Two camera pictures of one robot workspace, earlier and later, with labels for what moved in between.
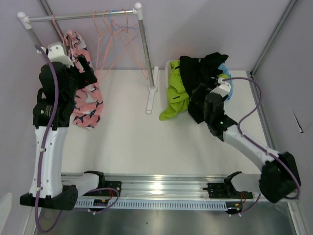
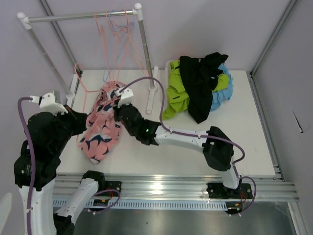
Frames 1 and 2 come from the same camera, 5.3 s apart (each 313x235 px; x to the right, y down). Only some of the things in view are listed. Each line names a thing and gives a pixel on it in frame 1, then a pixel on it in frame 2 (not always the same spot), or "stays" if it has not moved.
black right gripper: (202, 90) to (116, 110)
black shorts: (200, 76) stays
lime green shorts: (178, 94) stays
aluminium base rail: (164, 185) stays
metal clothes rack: (152, 71) stays
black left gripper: (86, 77) to (79, 119)
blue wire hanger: (108, 36) to (118, 42)
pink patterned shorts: (88, 102) to (103, 128)
